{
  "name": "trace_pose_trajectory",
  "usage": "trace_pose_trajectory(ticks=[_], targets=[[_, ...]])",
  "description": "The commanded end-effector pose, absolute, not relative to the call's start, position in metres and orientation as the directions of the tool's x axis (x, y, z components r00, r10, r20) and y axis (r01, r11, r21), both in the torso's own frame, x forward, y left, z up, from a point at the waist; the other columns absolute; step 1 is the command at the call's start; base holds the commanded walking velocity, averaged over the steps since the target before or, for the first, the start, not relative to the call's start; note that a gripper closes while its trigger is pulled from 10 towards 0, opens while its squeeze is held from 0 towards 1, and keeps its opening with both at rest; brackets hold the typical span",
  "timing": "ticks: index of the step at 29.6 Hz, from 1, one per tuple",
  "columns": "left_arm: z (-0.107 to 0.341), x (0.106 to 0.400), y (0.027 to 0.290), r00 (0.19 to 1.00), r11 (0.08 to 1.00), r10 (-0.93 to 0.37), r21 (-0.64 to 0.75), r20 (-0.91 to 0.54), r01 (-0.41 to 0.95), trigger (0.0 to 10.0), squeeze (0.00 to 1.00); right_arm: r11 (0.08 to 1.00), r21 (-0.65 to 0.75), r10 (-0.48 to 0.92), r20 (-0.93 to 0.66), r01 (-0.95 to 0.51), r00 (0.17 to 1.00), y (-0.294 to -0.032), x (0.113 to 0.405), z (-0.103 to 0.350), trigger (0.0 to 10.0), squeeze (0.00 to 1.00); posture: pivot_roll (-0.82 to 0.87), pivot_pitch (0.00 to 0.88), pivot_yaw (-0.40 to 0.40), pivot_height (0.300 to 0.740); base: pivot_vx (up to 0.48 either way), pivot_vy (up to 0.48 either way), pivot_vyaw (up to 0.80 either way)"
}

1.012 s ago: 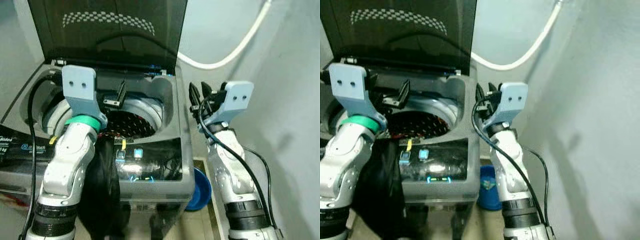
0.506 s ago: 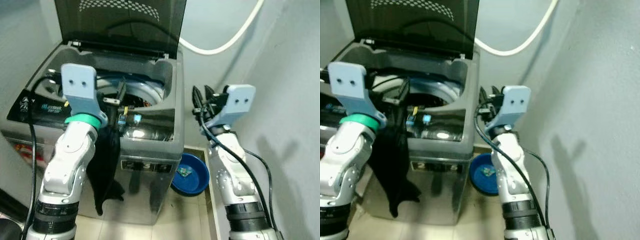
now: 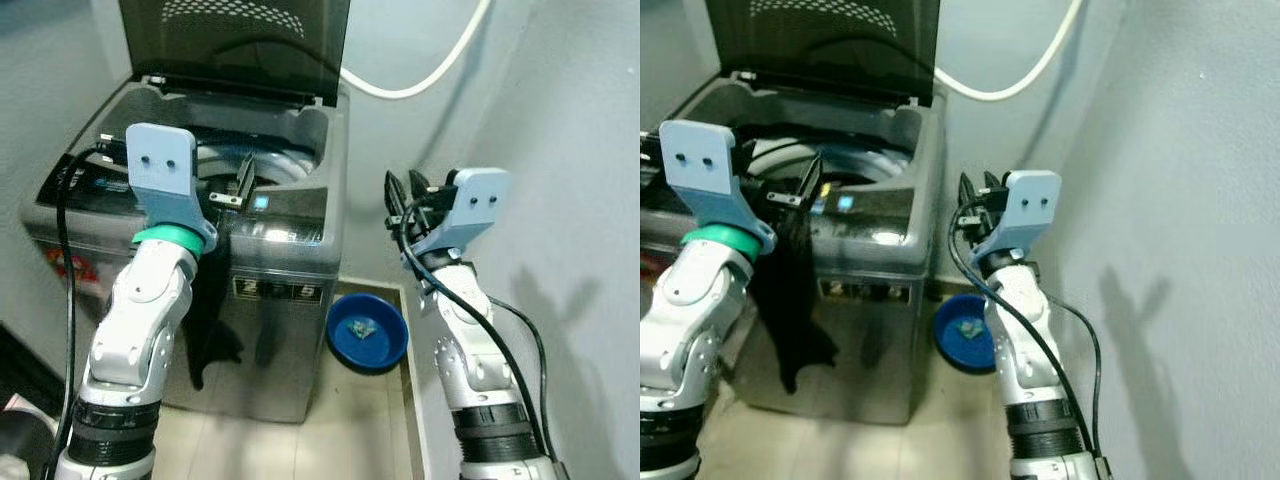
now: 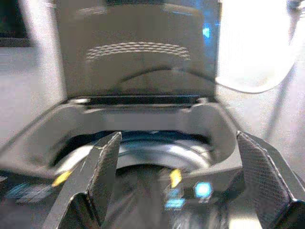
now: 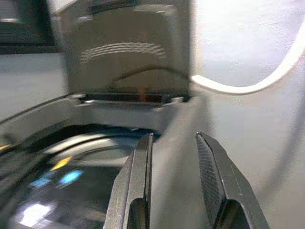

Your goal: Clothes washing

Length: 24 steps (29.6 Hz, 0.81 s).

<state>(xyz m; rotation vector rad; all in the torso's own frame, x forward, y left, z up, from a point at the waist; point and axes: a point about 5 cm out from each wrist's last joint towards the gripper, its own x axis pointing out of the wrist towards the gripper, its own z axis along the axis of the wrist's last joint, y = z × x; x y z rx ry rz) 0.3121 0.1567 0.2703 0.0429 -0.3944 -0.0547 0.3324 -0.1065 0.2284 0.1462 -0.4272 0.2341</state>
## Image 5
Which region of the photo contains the dark tinted washer lid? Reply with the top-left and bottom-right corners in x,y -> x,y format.
59,0 -> 199,96

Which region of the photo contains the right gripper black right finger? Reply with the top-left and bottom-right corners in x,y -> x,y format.
195,131 -> 271,229

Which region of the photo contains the white water hose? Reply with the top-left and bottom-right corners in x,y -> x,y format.
190,31 -> 305,95

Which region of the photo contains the grey top-load washing machine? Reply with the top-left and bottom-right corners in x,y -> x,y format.
0,92 -> 215,229

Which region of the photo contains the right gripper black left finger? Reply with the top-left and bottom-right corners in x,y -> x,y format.
103,132 -> 154,229

